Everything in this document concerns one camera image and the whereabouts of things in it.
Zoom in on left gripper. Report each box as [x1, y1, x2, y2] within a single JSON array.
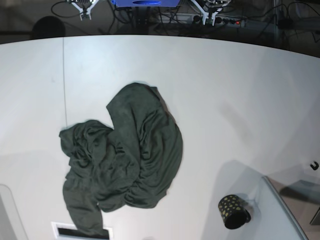
[[191, 0, 230, 26]]

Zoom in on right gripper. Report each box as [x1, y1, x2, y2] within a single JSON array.
[[65, 0, 99, 21]]

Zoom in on dark green t-shirt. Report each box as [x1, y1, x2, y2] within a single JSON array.
[[59, 83, 183, 236]]

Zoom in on blue box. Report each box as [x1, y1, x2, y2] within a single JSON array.
[[110, 0, 180, 8]]

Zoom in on white power strip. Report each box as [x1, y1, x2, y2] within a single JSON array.
[[157, 13, 247, 28]]

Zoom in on black round stool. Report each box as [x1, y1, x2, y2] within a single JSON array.
[[31, 16, 66, 40]]

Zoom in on small black hook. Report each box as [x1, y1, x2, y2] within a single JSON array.
[[310, 161, 320, 171]]

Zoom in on black mug with gold dots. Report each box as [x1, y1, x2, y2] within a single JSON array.
[[218, 194, 251, 230]]

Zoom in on grey tray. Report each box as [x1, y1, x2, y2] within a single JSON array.
[[267, 176, 320, 240]]

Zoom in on white slotted plate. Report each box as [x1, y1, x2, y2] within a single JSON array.
[[51, 221, 114, 240]]

